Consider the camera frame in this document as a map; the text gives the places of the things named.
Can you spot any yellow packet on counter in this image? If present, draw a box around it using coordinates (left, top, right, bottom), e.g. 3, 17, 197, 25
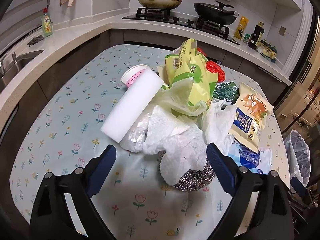
233, 16, 249, 40

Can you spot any white foam block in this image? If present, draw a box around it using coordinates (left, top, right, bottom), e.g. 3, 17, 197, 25
101, 69, 164, 143

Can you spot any yellow green snack bag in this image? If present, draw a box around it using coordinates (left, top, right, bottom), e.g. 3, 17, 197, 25
155, 38, 218, 117

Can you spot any black gas stove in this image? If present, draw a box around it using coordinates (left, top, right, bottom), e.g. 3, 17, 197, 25
122, 7, 239, 45

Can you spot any steel wool scrubber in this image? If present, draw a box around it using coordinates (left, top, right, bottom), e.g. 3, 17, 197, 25
157, 149, 215, 192

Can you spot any white paper towel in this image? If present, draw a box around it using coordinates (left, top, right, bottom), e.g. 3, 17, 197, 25
142, 105, 207, 186

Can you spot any dark soy sauce bottle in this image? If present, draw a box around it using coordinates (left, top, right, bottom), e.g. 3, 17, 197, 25
248, 21, 264, 50

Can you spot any dark green foil packet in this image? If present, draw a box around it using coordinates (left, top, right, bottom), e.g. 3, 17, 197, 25
213, 82, 239, 104

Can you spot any small green jar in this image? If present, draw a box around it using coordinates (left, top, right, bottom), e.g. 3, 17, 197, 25
242, 33, 250, 43

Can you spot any blue wet wipe packet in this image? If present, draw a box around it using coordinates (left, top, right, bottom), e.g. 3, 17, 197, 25
225, 134, 272, 174

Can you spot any pink white paper cup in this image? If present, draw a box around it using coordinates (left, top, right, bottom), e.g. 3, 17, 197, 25
120, 64, 149, 87

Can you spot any dark scouring pad on counter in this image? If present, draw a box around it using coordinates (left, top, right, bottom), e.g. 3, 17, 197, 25
27, 35, 45, 47

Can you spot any trash bin with plastic liner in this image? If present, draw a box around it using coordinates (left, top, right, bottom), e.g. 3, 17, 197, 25
284, 129, 311, 186

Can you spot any red plastic bag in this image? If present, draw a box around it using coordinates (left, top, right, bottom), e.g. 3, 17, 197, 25
197, 47, 225, 82

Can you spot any green dish soap bottle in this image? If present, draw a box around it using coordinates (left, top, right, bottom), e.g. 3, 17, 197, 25
41, 8, 53, 37

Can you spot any steel kitchen sink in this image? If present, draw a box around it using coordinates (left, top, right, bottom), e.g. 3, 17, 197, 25
0, 50, 44, 92

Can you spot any black wok with lid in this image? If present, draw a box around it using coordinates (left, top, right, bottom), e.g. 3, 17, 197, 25
194, 2, 239, 25

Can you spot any beige bread snack packet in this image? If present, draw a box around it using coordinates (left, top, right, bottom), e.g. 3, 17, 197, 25
229, 82, 273, 153

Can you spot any clear plastic bag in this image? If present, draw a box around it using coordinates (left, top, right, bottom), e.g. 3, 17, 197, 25
119, 104, 155, 153

